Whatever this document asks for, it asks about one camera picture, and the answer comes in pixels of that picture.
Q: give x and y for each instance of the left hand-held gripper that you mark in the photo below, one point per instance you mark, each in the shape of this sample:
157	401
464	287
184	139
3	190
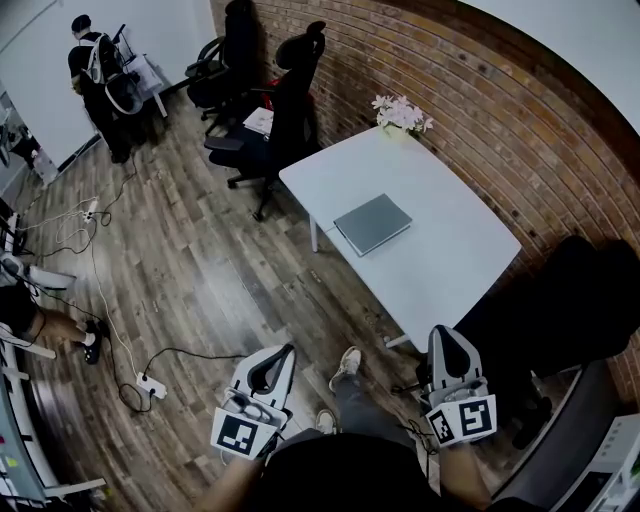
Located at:
240	432

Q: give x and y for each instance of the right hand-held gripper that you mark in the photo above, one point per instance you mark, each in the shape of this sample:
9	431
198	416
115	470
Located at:
470	417

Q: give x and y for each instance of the grey notebook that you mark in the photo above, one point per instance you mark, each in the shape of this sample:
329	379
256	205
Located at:
372	222

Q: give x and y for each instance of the person's right forearm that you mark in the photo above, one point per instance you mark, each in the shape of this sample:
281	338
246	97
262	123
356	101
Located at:
462	475

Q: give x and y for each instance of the person's left forearm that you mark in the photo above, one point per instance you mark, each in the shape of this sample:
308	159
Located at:
230	485

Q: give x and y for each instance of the person's left shoe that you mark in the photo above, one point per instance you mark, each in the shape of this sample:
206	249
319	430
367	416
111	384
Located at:
326	421

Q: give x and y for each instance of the person's right shoe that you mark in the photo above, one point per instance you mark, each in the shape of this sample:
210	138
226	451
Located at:
346	367

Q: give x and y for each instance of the person's grey trousers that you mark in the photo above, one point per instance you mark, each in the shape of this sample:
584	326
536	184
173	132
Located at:
370	407

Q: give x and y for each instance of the white power strip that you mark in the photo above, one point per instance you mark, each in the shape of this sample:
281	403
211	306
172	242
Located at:
151	385
90	209

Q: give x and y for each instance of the black mesh office chair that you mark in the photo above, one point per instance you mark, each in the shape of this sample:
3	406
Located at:
560	310

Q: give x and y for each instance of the white desk with microwave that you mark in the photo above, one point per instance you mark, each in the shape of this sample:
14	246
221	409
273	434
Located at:
550	442

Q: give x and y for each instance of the person's black shirt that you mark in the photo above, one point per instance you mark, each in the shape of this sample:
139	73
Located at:
350	475

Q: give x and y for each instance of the white microwave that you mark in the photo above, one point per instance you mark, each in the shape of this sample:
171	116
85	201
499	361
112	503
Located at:
617	460

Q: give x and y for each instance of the white flowers in pot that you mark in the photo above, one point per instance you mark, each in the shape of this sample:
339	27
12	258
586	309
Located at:
400	114

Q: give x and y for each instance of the paper sheets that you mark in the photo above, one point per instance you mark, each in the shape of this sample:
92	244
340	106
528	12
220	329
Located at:
259	120

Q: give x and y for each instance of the black office chair with headrest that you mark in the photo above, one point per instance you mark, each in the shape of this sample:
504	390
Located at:
290	120

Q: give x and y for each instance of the black office chair without headrest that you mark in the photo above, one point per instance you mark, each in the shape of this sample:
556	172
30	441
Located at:
225	60

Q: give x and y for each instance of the small white desk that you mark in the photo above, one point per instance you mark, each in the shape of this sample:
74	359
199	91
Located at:
145	75

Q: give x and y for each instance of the black desk lamp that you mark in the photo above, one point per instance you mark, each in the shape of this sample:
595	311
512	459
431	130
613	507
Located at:
121	37

